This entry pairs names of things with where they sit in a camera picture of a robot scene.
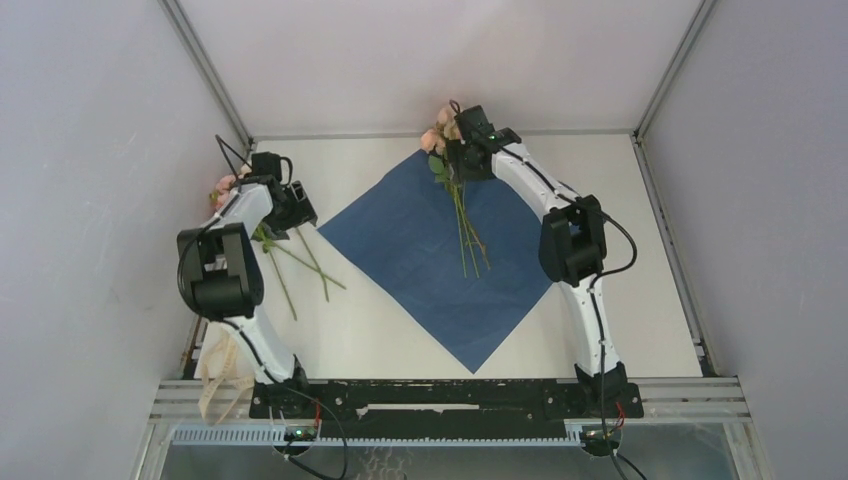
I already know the peach fake rose stem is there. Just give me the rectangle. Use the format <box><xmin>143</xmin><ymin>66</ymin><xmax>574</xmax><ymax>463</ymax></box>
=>
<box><xmin>419</xmin><ymin>105</ymin><xmax>493</xmax><ymax>280</ymax></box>

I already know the cream lace ribbon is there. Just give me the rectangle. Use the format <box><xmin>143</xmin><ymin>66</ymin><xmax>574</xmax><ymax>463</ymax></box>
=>
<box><xmin>196</xmin><ymin>322</ymin><xmax>255</xmax><ymax>426</ymax></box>

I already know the white slotted cable duct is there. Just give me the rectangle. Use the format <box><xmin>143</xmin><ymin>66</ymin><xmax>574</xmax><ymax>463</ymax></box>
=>
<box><xmin>171</xmin><ymin>425</ymin><xmax>584</xmax><ymax>447</ymax></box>

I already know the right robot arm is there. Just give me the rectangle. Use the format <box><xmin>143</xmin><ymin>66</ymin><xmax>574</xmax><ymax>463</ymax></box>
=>
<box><xmin>446</xmin><ymin>101</ymin><xmax>628</xmax><ymax>416</ymax></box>

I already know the blue wrapping paper sheet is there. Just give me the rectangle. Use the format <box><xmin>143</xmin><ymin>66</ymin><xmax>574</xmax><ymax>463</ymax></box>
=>
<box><xmin>319</xmin><ymin>151</ymin><xmax>552</xmax><ymax>372</ymax></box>

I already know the aluminium front frame rail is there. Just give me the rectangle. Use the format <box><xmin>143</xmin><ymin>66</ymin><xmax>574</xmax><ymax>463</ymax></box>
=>
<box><xmin>148</xmin><ymin>377</ymin><xmax>752</xmax><ymax>424</ymax></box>

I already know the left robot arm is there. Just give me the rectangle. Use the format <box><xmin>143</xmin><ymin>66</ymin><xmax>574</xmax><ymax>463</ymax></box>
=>
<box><xmin>177</xmin><ymin>152</ymin><xmax>317</xmax><ymax>417</ymax></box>

